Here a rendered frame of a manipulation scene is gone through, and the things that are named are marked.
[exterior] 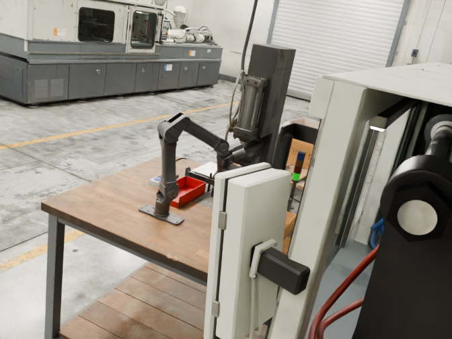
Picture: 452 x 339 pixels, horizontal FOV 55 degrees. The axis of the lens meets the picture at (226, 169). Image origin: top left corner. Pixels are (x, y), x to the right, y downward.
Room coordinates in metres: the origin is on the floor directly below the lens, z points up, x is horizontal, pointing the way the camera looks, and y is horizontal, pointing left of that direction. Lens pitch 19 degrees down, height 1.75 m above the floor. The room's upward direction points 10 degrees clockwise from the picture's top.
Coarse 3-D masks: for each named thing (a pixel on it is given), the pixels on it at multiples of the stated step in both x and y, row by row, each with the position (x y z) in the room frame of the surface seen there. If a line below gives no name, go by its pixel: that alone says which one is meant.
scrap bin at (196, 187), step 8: (184, 176) 2.03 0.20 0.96; (184, 184) 2.04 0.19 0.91; (192, 184) 2.03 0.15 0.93; (200, 184) 2.01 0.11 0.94; (184, 192) 1.96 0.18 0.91; (192, 192) 1.88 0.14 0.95; (200, 192) 1.96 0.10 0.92; (176, 200) 1.85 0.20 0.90; (184, 200) 1.82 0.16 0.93; (176, 208) 1.78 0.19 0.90
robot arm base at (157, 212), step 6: (156, 198) 1.67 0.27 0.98; (156, 204) 1.66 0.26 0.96; (162, 204) 1.65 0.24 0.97; (168, 204) 1.66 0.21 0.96; (144, 210) 1.68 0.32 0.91; (150, 210) 1.69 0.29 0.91; (156, 210) 1.66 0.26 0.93; (162, 210) 1.65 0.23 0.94; (168, 210) 1.67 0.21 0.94; (156, 216) 1.65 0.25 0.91; (162, 216) 1.65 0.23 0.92; (168, 216) 1.67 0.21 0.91; (174, 216) 1.68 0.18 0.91; (168, 222) 1.63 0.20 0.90; (174, 222) 1.62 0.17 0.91; (180, 222) 1.64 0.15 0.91
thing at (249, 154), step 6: (246, 144) 1.98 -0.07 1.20; (252, 144) 2.06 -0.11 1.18; (258, 144) 2.07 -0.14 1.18; (246, 150) 1.93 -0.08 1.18; (252, 150) 2.01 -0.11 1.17; (246, 156) 1.95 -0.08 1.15; (252, 156) 1.99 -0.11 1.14; (258, 156) 2.01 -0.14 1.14; (234, 162) 1.95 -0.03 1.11; (240, 162) 1.94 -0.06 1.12; (246, 162) 1.92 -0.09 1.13; (252, 162) 1.93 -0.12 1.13
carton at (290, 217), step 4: (288, 212) 1.80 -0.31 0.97; (288, 216) 1.80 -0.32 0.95; (292, 216) 1.79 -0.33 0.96; (288, 220) 1.80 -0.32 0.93; (292, 220) 1.72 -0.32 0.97; (288, 224) 1.67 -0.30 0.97; (292, 224) 1.74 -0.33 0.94; (288, 228) 1.68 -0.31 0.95; (292, 228) 1.76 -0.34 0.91; (288, 232) 1.70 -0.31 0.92; (284, 236) 1.64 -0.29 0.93
